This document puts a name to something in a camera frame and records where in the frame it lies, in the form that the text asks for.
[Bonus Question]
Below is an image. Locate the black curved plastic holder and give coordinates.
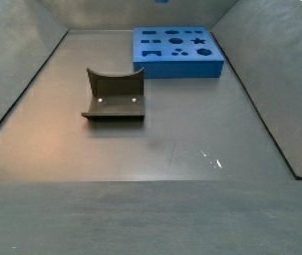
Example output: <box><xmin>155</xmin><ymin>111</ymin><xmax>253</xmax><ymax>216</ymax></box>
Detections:
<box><xmin>81</xmin><ymin>69</ymin><xmax>146</xmax><ymax>120</ymax></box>

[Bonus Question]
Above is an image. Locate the blue foam shape-sorter block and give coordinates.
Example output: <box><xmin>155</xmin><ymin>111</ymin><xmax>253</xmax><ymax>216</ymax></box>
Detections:
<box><xmin>134</xmin><ymin>27</ymin><xmax>223</xmax><ymax>79</ymax></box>

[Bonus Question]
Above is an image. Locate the blue tape piece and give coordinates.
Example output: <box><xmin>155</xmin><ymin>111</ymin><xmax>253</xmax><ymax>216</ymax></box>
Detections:
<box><xmin>154</xmin><ymin>0</ymin><xmax>168</xmax><ymax>3</ymax></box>

